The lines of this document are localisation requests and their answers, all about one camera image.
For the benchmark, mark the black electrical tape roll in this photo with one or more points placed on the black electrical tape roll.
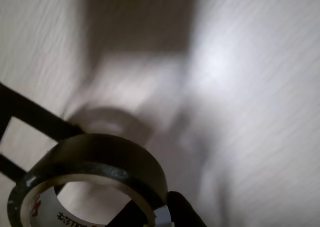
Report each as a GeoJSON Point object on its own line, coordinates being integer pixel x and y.
{"type": "Point", "coordinates": [100, 149]}

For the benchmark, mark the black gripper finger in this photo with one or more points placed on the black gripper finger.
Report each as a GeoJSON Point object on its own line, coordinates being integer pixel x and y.
{"type": "Point", "coordinates": [130, 215]}
{"type": "Point", "coordinates": [185, 212]}

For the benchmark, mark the black tape square outline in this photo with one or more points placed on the black tape square outline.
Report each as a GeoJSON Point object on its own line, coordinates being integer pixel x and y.
{"type": "Point", "coordinates": [37, 112]}

